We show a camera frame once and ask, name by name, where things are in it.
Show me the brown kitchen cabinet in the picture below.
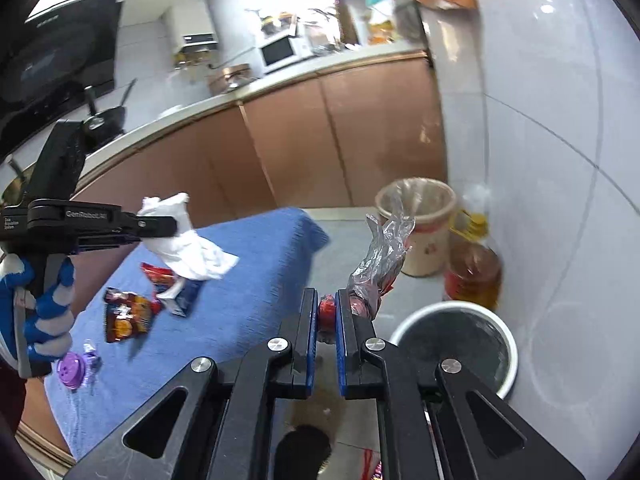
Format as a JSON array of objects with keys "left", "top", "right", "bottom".
[{"left": 75, "top": 55, "right": 449, "bottom": 233}]

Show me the white microwave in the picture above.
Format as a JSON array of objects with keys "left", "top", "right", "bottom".
[{"left": 257, "top": 35, "right": 312, "bottom": 75}]

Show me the purple plastic lid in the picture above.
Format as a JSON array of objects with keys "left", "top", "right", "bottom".
[{"left": 56, "top": 342, "right": 104, "bottom": 391}]

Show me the black range hood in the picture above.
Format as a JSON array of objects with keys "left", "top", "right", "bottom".
[{"left": 0, "top": 0, "right": 124, "bottom": 161}]

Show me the blue towel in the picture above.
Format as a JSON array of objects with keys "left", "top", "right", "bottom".
[{"left": 44, "top": 207, "right": 331, "bottom": 461}]

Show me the copper pot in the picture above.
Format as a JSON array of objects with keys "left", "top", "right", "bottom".
[{"left": 207, "top": 62, "right": 259, "bottom": 96}]

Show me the white water heater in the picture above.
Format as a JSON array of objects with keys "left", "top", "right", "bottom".
[{"left": 165, "top": 5, "right": 221, "bottom": 69}]

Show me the black frying pan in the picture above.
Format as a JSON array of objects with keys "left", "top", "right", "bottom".
[{"left": 80, "top": 79, "right": 138, "bottom": 137}]

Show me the small blue carton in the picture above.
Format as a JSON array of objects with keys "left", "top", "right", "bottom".
[{"left": 158, "top": 277, "right": 204, "bottom": 319}]

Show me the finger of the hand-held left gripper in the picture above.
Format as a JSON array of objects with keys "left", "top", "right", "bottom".
[
  {"left": 135, "top": 215, "right": 179, "bottom": 240},
  {"left": 75, "top": 233, "right": 147, "bottom": 255}
]

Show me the clear plastic sausage wrapper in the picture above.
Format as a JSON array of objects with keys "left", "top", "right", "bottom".
[{"left": 318, "top": 202, "right": 416, "bottom": 335}]

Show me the small red wrapper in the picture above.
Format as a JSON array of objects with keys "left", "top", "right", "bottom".
[{"left": 140, "top": 262, "right": 179, "bottom": 292}]

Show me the black shoe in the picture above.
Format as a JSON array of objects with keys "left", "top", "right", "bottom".
[{"left": 275, "top": 424, "right": 334, "bottom": 480}]

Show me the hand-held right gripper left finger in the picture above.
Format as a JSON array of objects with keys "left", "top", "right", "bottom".
[{"left": 62, "top": 287, "right": 321, "bottom": 480}]

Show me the dark red snack packet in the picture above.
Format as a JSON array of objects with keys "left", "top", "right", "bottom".
[{"left": 102, "top": 287, "right": 162, "bottom": 344}]

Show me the person's left hand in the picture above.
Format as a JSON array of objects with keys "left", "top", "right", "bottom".
[{"left": 0, "top": 252, "right": 76, "bottom": 362}]

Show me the white tissue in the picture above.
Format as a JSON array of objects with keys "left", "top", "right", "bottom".
[{"left": 137, "top": 192, "right": 240, "bottom": 281}]

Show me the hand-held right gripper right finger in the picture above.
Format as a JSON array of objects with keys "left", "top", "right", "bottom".
[{"left": 335, "top": 288, "right": 586, "bottom": 480}]

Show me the beige bin with clear liner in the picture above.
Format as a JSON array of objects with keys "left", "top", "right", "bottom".
[{"left": 375, "top": 177, "right": 457, "bottom": 279}]

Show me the white bin with black liner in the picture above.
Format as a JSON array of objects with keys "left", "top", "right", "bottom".
[{"left": 389, "top": 301, "right": 519, "bottom": 401}]

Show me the cooking oil bottle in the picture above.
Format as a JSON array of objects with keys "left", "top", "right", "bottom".
[{"left": 444, "top": 210, "right": 504, "bottom": 311}]

